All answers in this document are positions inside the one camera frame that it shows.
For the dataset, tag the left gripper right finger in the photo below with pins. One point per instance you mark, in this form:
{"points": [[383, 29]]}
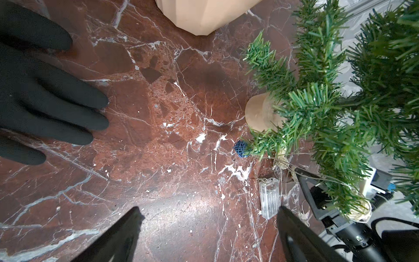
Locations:
{"points": [[299, 243]]}

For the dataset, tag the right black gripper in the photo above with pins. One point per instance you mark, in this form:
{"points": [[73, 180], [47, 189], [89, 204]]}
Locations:
{"points": [[319, 201]]}

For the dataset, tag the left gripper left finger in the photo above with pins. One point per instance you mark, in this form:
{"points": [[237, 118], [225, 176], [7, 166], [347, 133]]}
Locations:
{"points": [[118, 243]]}

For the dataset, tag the small green christmas tree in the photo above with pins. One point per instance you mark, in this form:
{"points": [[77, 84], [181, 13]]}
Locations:
{"points": [[346, 99]]}

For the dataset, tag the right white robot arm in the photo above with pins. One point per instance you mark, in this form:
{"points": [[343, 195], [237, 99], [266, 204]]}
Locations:
{"points": [[361, 239]]}

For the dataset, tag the clear plastic battery box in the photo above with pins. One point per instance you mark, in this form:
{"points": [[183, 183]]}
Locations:
{"points": [[269, 197]]}

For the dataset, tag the black work glove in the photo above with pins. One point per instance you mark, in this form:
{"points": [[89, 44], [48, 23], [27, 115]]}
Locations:
{"points": [[38, 98]]}

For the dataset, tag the potted white flower plant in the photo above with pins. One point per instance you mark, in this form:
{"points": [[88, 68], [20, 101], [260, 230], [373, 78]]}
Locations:
{"points": [[202, 17]]}

